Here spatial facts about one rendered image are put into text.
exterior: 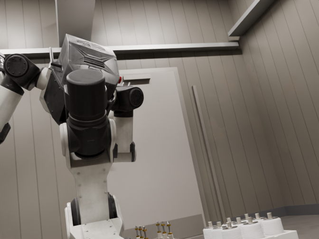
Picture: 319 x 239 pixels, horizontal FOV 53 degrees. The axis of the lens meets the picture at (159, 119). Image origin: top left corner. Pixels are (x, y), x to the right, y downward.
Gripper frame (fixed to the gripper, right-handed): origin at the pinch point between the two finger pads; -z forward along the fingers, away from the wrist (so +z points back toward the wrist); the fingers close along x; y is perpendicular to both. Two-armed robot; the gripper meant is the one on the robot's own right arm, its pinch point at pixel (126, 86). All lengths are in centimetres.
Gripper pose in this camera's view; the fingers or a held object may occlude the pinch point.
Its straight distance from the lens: 187.8
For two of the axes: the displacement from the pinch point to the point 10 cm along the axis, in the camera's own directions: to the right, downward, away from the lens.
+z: -0.7, 6.6, -7.5
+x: -10.0, 0.1, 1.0
